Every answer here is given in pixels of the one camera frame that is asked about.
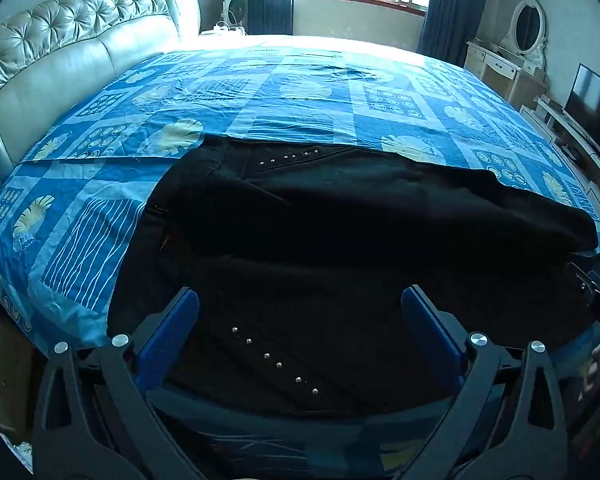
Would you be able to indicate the white dressing table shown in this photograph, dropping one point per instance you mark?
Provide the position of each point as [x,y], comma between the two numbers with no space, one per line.
[500,67]

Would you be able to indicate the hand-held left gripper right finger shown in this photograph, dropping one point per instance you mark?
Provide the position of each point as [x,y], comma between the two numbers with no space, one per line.
[427,330]

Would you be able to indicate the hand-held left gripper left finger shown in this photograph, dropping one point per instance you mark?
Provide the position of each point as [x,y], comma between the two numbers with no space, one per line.
[172,330]

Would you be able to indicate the white box fan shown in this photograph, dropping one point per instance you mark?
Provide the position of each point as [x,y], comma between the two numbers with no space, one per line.
[235,10]

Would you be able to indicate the grey tufted leather headboard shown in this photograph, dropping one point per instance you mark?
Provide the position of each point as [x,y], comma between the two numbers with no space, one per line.
[55,75]

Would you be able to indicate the white television stand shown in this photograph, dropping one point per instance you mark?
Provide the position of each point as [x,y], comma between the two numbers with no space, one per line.
[575,145]

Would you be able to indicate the black flat television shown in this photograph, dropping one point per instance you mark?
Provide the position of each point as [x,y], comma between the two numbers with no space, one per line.
[595,105]

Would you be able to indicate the blue patterned bed sheet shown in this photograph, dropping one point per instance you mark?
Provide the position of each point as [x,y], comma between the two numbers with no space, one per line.
[300,95]

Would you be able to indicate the oval white framed mirror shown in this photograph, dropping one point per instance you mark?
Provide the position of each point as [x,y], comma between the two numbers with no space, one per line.
[527,25]

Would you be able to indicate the person's right hand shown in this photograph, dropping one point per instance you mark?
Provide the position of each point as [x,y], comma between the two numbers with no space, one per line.
[591,370]

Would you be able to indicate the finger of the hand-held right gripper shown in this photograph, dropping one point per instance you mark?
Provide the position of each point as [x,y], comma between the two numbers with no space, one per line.
[586,280]

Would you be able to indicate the black studded pants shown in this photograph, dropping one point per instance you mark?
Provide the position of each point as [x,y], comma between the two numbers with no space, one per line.
[330,240]

